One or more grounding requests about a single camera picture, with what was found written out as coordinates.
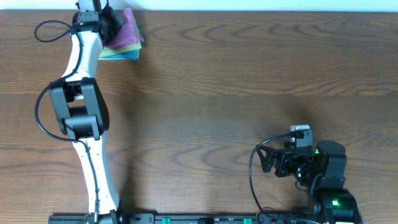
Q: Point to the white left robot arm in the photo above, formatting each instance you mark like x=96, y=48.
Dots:
x=81, y=111

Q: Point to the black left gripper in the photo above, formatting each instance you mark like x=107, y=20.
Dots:
x=109, y=23

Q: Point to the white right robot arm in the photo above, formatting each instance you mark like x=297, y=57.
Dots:
x=321, y=173

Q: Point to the blue folded cloth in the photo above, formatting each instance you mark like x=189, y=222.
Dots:
x=130, y=55

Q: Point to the purple microfiber cloth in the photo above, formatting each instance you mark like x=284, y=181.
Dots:
x=129, y=33

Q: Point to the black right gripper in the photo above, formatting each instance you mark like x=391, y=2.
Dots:
x=280, y=163

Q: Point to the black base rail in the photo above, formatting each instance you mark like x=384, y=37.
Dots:
x=149, y=218

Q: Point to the green folded cloth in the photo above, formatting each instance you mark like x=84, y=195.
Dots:
x=118, y=50

